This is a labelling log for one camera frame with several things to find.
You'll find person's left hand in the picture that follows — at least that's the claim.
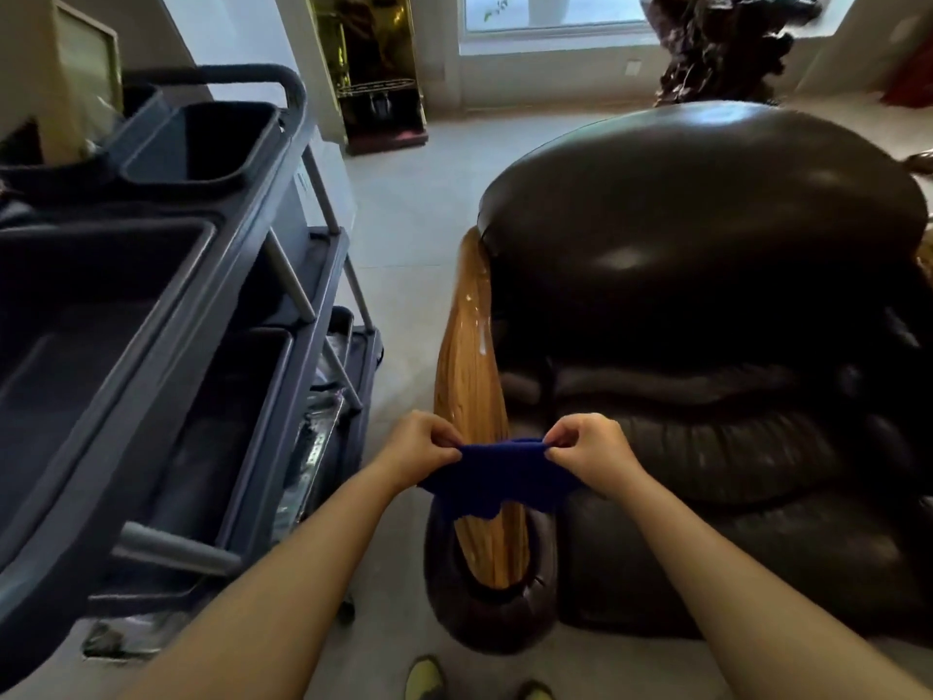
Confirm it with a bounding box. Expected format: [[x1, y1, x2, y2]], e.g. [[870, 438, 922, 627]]
[[370, 410, 467, 498]]

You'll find person's right hand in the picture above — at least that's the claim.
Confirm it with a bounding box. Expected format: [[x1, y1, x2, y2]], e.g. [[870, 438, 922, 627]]
[[543, 413, 647, 498]]

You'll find blue cleaning cloth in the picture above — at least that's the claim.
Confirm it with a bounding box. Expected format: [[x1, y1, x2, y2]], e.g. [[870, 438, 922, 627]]
[[417, 438, 586, 523]]

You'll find person's right forearm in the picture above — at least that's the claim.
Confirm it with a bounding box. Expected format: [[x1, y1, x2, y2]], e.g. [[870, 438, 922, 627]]
[[614, 465, 933, 700]]

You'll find person's left forearm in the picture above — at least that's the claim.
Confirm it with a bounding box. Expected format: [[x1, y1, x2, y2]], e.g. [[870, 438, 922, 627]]
[[115, 459, 403, 700]]

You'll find clear plastic bag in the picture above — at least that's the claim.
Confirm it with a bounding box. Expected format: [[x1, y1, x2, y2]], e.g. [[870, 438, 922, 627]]
[[276, 333, 352, 522]]

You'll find dark brown leather armchair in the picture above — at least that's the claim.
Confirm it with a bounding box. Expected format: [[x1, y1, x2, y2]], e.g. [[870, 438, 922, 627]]
[[423, 100, 933, 655]]

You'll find person's left yellow shoe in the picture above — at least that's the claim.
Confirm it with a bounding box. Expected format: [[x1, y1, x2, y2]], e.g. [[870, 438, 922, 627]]
[[404, 654, 450, 700]]

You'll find grey plastic utility cart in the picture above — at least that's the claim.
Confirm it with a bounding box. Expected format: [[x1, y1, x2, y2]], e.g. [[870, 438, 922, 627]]
[[0, 64, 385, 689]]

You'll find large grey plastic tub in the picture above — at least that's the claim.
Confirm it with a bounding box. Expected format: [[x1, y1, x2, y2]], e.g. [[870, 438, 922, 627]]
[[0, 217, 221, 551]]

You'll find small grey plastic bin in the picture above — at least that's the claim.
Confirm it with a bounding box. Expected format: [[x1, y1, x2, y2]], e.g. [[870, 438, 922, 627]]
[[119, 102, 287, 206]]

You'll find gold framed glass cabinet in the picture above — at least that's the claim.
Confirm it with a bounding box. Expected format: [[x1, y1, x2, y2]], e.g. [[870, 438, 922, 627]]
[[306, 0, 431, 155]]

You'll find dark carved root sculpture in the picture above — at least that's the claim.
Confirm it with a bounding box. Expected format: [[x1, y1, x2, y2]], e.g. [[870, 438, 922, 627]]
[[640, 0, 828, 108]]

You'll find red fabric item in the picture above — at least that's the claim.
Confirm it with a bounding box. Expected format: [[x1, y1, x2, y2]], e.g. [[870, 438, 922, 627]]
[[881, 35, 933, 110]]

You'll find beige framed board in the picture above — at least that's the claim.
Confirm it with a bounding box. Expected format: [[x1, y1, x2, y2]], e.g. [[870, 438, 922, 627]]
[[0, 0, 125, 167]]

